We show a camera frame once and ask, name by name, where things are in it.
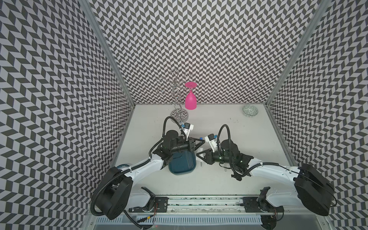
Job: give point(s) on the blue patterned plate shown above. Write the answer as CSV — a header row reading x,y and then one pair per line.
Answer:
x,y
122,166

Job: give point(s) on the teal plastic water tub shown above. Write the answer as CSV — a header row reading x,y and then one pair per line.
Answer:
x,y
182,163

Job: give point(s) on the patterned ceramic bowl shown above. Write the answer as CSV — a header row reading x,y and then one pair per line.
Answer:
x,y
250,110

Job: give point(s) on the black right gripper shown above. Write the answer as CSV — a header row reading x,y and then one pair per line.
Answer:
x,y
209,159

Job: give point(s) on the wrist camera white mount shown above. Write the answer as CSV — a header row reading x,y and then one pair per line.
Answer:
x,y
211,139
187,128

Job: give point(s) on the chrome glass rack stand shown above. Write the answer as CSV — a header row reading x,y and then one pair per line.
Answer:
x,y
175,87

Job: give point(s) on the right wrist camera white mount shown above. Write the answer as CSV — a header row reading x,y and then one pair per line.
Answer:
x,y
211,139

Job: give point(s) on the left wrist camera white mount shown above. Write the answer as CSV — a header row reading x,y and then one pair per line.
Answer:
x,y
187,128

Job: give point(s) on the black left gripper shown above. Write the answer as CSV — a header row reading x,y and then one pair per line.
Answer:
x,y
191,145

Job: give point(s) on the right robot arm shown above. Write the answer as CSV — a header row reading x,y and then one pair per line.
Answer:
x,y
305,185

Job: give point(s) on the pink plastic wine glass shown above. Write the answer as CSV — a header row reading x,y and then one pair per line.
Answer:
x,y
191,100

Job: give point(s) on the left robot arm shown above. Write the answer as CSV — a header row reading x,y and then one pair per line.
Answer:
x,y
116,192

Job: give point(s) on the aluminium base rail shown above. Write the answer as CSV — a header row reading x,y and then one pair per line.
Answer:
x,y
207,204

